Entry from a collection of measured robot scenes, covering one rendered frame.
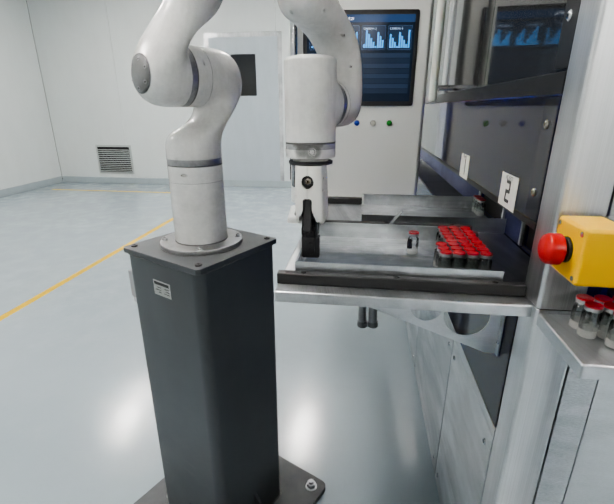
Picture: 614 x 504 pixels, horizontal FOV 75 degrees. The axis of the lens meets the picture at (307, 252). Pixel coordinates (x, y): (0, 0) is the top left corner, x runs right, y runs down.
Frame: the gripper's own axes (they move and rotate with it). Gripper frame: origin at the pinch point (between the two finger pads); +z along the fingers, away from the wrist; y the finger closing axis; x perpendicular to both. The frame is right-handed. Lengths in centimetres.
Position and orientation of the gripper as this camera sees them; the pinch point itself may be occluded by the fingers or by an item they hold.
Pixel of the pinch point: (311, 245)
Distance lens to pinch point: 74.1
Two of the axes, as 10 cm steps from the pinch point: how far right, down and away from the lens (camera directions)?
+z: 0.1, 9.4, 3.3
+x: -9.9, -0.4, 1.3
